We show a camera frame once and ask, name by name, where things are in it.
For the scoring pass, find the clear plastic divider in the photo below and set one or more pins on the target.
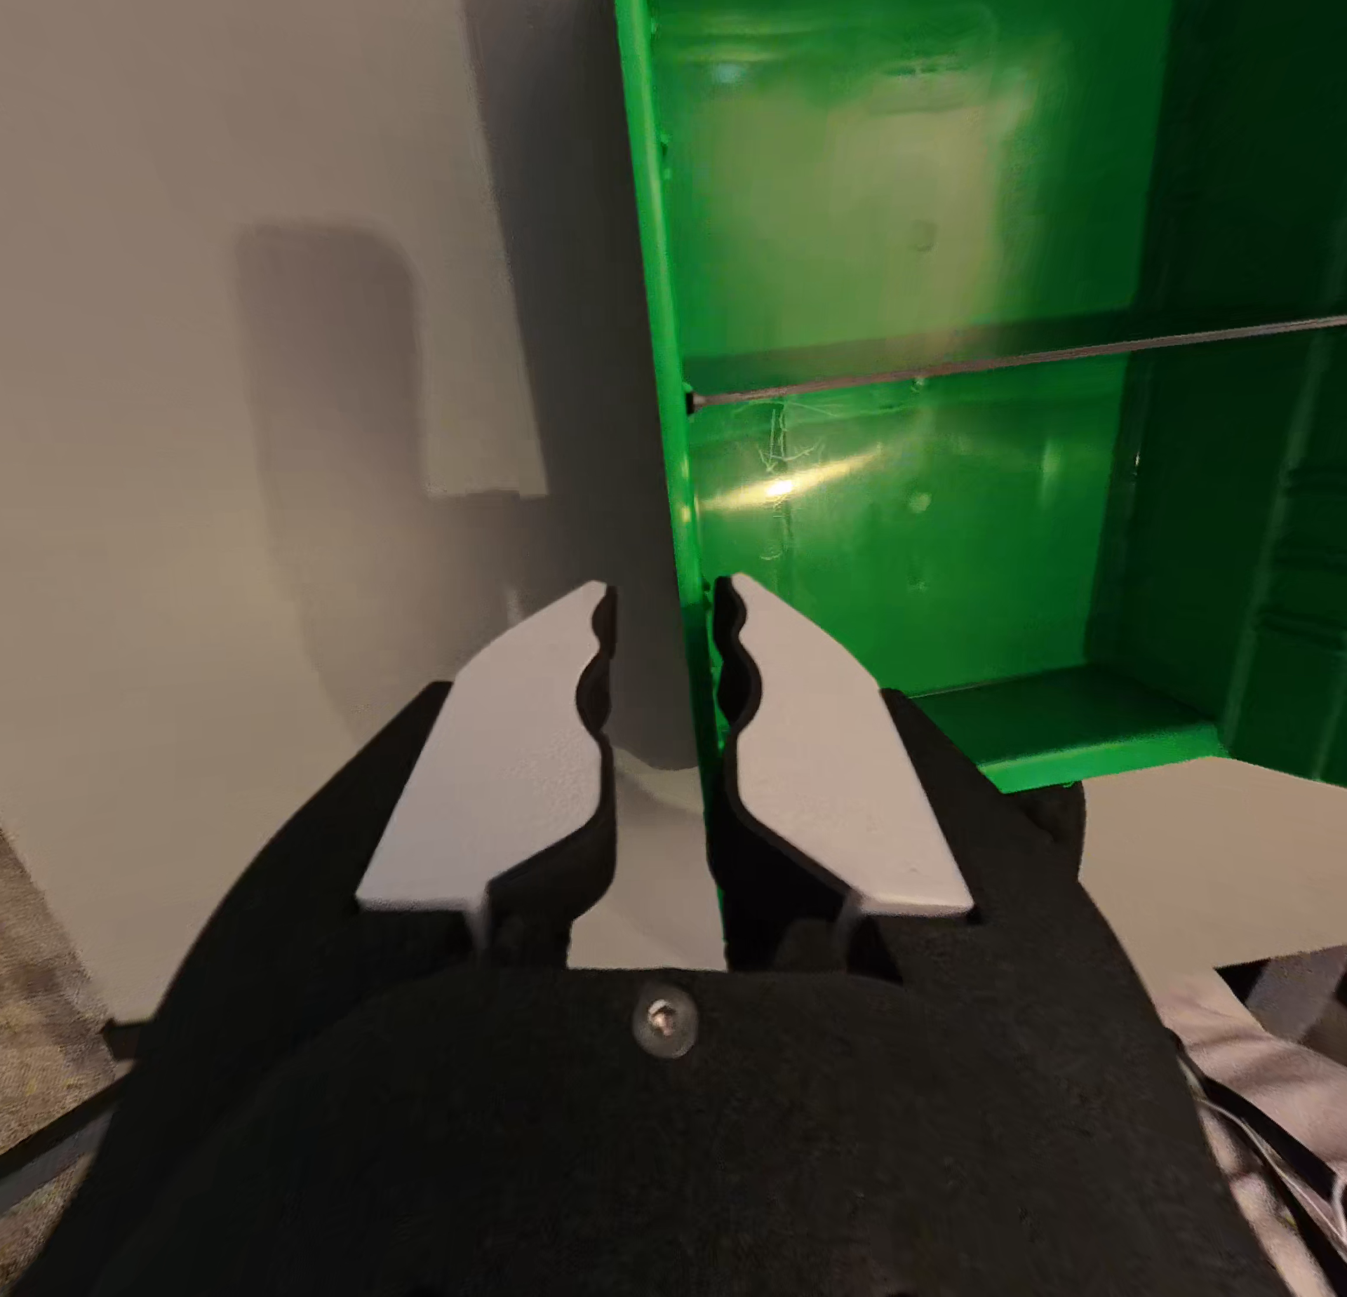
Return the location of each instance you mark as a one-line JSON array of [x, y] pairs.
[[999, 359]]

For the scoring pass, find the green plastic bin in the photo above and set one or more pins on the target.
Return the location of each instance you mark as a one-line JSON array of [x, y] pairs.
[[894, 580]]

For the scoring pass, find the person's grey clothing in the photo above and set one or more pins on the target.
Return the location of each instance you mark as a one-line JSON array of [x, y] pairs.
[[1262, 1087]]

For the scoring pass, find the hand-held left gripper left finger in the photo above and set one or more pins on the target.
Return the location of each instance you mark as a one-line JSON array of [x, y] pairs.
[[494, 781]]

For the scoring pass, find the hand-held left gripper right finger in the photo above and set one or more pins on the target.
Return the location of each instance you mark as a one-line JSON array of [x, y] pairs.
[[831, 781]]

